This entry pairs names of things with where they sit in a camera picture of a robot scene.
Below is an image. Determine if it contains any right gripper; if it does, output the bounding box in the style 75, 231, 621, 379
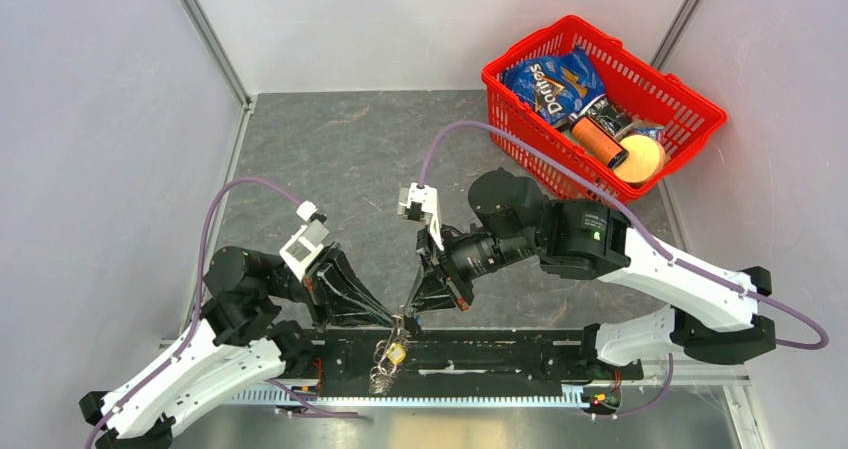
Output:
404, 220, 540, 316

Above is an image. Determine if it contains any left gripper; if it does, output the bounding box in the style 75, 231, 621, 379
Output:
265, 240, 399, 330

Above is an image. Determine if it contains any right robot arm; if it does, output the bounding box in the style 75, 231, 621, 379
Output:
398, 168, 777, 378

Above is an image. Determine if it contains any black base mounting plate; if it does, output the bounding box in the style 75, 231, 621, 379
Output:
283, 327, 644, 398

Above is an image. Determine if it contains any orange cylindrical can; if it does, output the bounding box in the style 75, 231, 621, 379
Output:
571, 117, 629, 169

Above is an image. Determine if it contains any blue Doritos chip bag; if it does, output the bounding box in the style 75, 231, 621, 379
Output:
501, 47, 606, 127

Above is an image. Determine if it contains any black snack packet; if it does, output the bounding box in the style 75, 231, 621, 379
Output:
581, 94, 633, 138

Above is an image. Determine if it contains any round yellow sponge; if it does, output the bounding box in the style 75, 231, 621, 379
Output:
613, 135, 669, 186

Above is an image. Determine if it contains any red plastic basket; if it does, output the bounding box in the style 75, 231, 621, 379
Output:
481, 15, 727, 203

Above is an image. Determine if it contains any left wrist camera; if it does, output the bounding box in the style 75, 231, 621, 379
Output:
279, 201, 329, 280

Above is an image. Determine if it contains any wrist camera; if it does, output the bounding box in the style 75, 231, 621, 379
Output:
279, 201, 329, 280
398, 183, 444, 250

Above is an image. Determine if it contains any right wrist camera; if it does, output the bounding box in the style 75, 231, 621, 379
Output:
398, 183, 444, 250

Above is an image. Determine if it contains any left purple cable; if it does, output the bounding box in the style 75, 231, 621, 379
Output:
82, 176, 309, 449

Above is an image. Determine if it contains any purple cable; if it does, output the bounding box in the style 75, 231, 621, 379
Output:
82, 176, 309, 449
417, 120, 831, 351

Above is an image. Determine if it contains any slotted cable duct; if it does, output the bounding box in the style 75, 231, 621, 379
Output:
224, 384, 591, 410

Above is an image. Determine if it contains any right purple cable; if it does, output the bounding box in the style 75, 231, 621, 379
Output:
417, 120, 831, 351

